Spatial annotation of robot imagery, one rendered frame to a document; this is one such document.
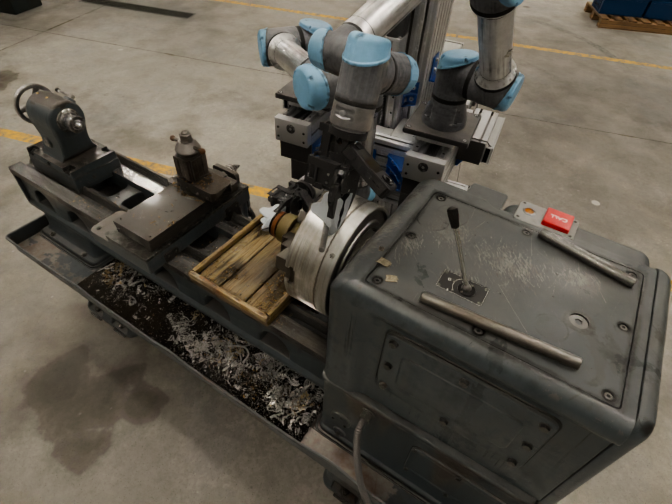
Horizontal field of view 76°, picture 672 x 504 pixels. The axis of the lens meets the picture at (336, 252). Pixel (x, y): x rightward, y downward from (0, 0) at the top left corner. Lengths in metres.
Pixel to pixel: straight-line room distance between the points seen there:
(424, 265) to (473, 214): 0.22
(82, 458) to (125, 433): 0.17
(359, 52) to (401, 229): 0.39
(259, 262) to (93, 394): 1.20
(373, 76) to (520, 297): 0.49
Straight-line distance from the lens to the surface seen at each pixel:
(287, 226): 1.15
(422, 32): 1.69
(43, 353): 2.56
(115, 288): 1.90
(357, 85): 0.76
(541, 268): 0.98
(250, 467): 2.00
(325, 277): 0.98
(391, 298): 0.82
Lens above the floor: 1.89
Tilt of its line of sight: 45 degrees down
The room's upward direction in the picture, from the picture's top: 4 degrees clockwise
